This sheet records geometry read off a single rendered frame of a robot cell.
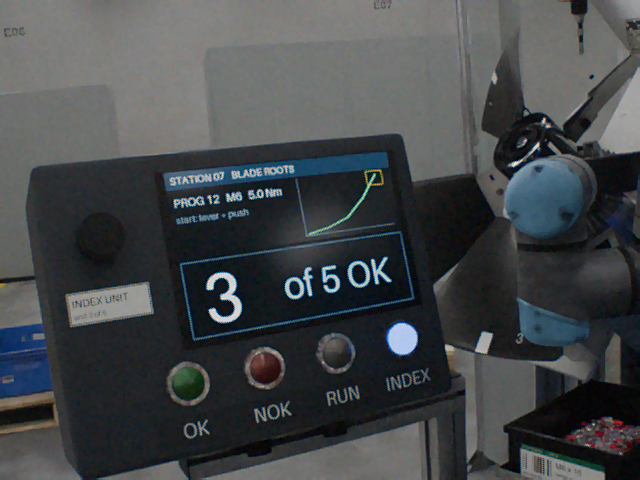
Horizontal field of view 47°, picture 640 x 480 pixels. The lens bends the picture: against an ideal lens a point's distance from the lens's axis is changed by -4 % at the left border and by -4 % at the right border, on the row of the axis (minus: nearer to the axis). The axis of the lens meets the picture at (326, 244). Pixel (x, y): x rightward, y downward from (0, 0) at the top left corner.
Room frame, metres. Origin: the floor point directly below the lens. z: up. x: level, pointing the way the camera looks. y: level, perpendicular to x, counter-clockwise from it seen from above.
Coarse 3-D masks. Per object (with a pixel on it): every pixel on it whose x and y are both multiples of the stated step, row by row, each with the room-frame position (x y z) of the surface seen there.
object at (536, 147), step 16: (512, 128) 1.26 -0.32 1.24; (528, 128) 1.22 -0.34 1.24; (544, 128) 1.18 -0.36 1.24; (560, 128) 1.21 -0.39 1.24; (496, 144) 1.26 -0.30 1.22; (512, 144) 1.24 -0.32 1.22; (528, 144) 1.20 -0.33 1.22; (544, 144) 1.16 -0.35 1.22; (560, 144) 1.18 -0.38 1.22; (496, 160) 1.23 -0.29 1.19; (512, 160) 1.21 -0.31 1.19; (528, 160) 1.16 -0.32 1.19; (512, 176) 1.20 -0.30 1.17
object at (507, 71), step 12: (516, 36) 1.46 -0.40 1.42; (516, 48) 1.43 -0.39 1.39; (504, 60) 1.49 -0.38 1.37; (516, 60) 1.41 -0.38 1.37; (504, 72) 1.46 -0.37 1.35; (516, 72) 1.39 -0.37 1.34; (492, 84) 1.54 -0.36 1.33; (504, 84) 1.45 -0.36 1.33; (516, 84) 1.38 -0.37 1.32; (492, 96) 1.53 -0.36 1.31; (504, 96) 1.44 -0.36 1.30; (516, 96) 1.37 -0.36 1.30; (492, 108) 1.52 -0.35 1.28; (504, 108) 1.45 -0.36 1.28; (516, 108) 1.36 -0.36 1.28; (492, 120) 1.52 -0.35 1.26; (504, 120) 1.45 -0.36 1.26; (516, 120) 1.37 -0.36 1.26; (492, 132) 1.53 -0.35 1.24; (504, 132) 1.46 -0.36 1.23
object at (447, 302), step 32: (512, 224) 1.16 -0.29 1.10; (480, 256) 1.14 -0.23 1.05; (512, 256) 1.13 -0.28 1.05; (448, 288) 1.13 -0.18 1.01; (480, 288) 1.11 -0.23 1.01; (512, 288) 1.10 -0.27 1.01; (448, 320) 1.10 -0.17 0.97; (480, 320) 1.08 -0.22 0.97; (512, 320) 1.06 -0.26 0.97; (480, 352) 1.05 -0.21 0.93; (512, 352) 1.03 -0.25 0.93; (544, 352) 1.02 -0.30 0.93
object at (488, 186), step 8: (480, 176) 1.31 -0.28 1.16; (488, 176) 1.30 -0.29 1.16; (496, 176) 1.29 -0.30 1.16; (480, 184) 1.31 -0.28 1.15; (488, 184) 1.30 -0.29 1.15; (496, 184) 1.29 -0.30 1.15; (504, 184) 1.28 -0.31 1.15; (488, 192) 1.30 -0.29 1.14; (504, 192) 1.28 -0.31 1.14; (488, 200) 1.30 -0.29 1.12; (496, 200) 1.30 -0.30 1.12; (496, 208) 1.30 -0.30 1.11; (496, 216) 1.30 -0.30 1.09
